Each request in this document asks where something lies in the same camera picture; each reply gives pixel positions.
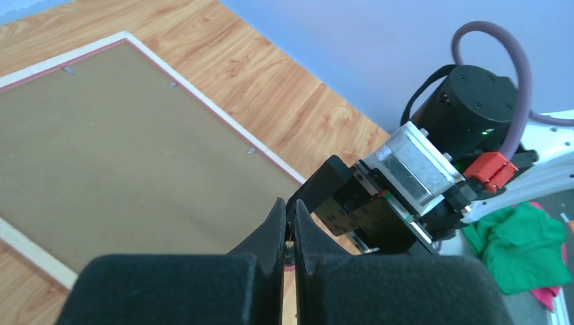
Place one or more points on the pink picture frame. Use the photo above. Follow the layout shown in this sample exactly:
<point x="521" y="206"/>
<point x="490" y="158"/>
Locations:
<point x="251" y="134"/>

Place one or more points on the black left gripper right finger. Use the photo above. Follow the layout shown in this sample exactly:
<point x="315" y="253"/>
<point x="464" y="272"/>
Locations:
<point x="336" y="287"/>

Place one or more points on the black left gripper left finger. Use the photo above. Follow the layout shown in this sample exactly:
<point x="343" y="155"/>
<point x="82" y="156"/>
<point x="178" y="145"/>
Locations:
<point x="243" y="286"/>

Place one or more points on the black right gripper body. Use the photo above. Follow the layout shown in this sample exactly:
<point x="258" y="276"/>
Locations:
<point x="362" y="203"/>

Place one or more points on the brown frame backing board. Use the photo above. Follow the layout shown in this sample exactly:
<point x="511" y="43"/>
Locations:
<point x="112" y="157"/>

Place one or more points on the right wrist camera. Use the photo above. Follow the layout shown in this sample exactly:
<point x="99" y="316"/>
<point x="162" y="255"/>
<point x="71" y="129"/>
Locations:
<point x="415" y="168"/>

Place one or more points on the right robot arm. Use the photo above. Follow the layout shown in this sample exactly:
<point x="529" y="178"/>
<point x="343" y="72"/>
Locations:
<point x="468" y="117"/>

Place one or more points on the pink handled screwdriver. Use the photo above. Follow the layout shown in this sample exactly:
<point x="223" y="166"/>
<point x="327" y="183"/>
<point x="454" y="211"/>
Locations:
<point x="289" y="256"/>

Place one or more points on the green cloth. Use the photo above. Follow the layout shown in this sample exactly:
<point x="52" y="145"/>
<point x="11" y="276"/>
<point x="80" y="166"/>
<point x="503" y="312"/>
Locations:
<point x="521" y="247"/>

